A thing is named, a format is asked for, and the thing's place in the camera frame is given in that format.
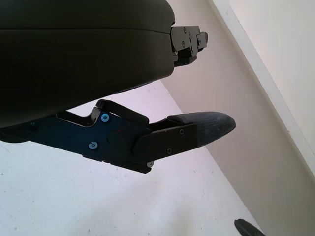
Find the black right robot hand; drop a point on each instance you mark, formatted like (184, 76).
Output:
(246, 228)

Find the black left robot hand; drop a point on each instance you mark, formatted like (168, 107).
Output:
(86, 49)

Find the white wall trim strip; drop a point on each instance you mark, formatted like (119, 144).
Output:
(251, 49)

